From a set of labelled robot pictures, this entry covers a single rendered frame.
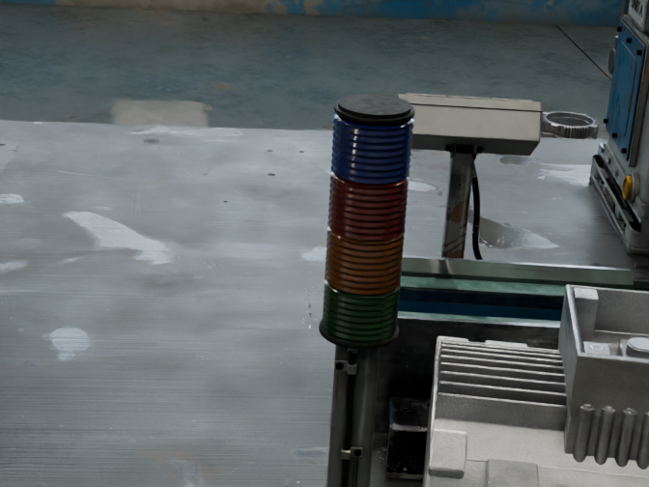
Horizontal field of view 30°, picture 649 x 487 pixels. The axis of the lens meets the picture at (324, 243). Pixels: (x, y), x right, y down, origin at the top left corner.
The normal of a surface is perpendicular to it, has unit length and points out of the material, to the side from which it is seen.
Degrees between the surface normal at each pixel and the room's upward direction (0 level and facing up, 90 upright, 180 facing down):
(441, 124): 58
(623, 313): 90
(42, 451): 0
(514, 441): 36
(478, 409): 88
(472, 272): 45
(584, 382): 90
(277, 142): 0
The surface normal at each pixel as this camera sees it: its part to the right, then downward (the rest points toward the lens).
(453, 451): -0.04, -0.38
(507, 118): 0.00, -0.16
